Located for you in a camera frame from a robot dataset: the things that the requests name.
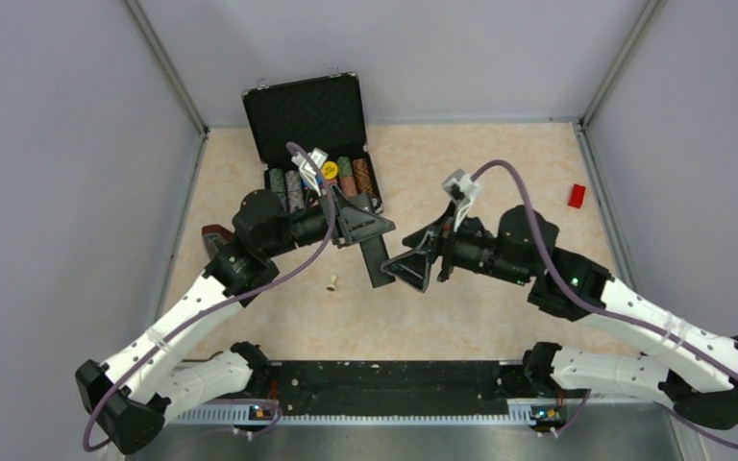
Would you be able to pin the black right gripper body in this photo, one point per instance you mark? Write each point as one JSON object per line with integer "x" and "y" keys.
{"x": 461, "y": 249}

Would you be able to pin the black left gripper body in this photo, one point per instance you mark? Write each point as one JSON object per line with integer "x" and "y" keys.
{"x": 324, "y": 216}

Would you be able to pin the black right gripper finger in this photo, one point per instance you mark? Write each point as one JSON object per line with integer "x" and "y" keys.
{"x": 412, "y": 268}
{"x": 432, "y": 235}

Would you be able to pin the black remote with buttons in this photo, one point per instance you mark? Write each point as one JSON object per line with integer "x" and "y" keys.
{"x": 375, "y": 253}

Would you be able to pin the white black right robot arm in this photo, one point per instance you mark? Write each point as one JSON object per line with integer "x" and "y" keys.
{"x": 687, "y": 369}

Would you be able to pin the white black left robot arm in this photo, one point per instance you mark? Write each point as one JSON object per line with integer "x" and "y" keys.
{"x": 136, "y": 392}

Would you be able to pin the yellow poker chip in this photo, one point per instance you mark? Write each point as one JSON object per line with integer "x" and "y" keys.
{"x": 329, "y": 170}

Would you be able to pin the black poker chip case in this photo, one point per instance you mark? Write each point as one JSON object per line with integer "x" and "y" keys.
{"x": 324, "y": 112}

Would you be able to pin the brown wooden card holder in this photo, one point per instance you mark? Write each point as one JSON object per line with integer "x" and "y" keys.
{"x": 215, "y": 240}

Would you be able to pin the red toy brick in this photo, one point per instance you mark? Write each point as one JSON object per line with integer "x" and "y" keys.
{"x": 577, "y": 196}

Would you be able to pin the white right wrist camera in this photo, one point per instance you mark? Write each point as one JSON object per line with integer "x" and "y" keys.
{"x": 463, "y": 191}

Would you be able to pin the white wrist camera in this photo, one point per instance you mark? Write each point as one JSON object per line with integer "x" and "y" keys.
{"x": 463, "y": 191}
{"x": 310, "y": 167}

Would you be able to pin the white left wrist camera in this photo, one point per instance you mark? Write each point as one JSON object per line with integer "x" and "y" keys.
{"x": 310, "y": 167}

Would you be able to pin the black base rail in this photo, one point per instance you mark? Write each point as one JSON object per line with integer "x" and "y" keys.
{"x": 420, "y": 392}

